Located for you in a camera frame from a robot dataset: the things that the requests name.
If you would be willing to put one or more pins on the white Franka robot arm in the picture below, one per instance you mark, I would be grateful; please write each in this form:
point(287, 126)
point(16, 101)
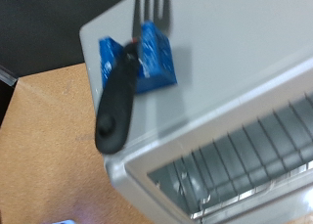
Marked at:
point(60, 222)

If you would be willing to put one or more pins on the blue spatula holder block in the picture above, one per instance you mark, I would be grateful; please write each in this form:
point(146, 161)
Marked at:
point(156, 54)

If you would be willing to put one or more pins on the silver toaster oven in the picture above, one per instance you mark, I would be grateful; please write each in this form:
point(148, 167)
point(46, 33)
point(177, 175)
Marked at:
point(228, 54)

